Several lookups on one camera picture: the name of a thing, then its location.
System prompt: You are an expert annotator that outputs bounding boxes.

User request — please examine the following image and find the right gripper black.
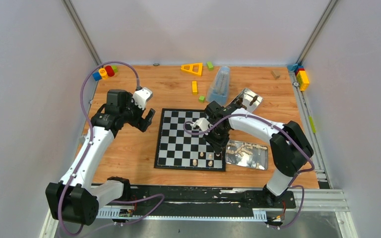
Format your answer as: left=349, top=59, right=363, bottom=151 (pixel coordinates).
left=202, top=125, right=230, bottom=155

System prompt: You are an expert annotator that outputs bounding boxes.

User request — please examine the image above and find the folding chess board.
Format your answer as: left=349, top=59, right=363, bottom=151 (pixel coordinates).
left=154, top=108, right=226, bottom=172

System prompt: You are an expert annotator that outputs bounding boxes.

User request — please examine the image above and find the bubble-wrapped blue metronome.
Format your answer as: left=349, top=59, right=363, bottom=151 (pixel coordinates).
left=206, top=66, right=230, bottom=106

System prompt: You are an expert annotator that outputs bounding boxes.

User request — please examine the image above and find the yellow triangle block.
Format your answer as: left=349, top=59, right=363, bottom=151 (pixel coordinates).
left=181, top=62, right=203, bottom=77

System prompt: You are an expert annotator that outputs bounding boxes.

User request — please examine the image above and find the aluminium frame rail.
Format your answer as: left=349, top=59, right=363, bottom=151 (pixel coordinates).
left=45, top=183, right=357, bottom=238

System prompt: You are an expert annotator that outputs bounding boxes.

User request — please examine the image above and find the brown wooden block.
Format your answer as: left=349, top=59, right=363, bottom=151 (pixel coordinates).
left=271, top=70, right=281, bottom=79

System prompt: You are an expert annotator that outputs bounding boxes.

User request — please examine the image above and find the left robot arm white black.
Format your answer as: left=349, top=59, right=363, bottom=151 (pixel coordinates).
left=45, top=87, right=155, bottom=226

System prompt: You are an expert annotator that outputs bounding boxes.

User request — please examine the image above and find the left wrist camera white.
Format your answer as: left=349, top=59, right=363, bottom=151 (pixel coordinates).
left=132, top=87, right=153, bottom=111

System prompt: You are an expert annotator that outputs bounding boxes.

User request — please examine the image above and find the green cube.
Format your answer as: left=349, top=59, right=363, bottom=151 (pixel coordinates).
left=206, top=61, right=214, bottom=71
left=198, top=96, right=205, bottom=103

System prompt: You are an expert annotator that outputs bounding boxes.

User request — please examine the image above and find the yellow curved block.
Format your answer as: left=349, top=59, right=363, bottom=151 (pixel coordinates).
left=191, top=81, right=198, bottom=95

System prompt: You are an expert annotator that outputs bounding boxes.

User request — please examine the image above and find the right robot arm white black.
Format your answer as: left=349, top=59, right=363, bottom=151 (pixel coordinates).
left=195, top=102, right=314, bottom=207

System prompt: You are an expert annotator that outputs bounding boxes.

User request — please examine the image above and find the green cube back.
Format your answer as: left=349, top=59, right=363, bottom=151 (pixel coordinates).
left=206, top=61, right=214, bottom=71

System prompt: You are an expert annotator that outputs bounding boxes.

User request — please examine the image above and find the tin lid with light pieces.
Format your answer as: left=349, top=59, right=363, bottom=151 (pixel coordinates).
left=226, top=140, right=268, bottom=171

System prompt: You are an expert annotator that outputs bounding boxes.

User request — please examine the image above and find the tin box with dark pieces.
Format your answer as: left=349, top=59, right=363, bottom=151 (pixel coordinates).
left=231, top=88, right=263, bottom=113

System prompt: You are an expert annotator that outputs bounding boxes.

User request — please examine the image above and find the stacked coloured bricks right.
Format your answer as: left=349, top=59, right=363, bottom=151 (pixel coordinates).
left=287, top=64, right=310, bottom=91

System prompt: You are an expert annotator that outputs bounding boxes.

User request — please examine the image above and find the green cube middle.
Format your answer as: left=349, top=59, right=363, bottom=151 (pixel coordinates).
left=198, top=96, right=205, bottom=103

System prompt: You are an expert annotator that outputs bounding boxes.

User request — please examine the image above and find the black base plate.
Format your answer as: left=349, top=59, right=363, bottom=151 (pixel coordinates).
left=114, top=185, right=296, bottom=218

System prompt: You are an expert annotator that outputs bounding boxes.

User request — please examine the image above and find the coloured blocks left corner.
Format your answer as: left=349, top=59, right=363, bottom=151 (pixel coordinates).
left=91, top=65, right=119, bottom=81

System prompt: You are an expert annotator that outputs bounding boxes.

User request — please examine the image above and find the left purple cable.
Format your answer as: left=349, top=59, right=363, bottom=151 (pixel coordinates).
left=57, top=60, right=166, bottom=237

